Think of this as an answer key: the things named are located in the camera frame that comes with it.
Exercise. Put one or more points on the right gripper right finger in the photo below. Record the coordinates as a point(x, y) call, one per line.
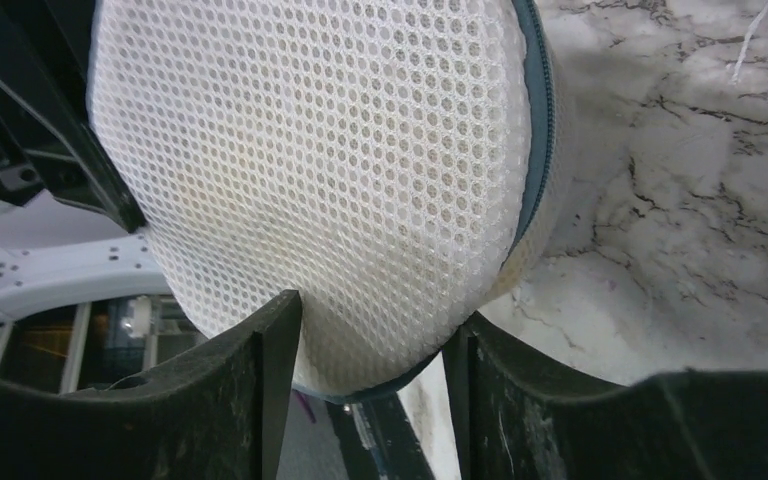
point(519, 414)

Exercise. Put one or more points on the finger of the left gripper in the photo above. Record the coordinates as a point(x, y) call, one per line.
point(46, 142)

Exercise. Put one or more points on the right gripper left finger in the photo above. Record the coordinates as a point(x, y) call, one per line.
point(216, 411)

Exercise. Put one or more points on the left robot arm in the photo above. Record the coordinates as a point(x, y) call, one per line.
point(39, 279)

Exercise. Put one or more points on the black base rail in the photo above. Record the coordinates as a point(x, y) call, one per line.
point(377, 441)

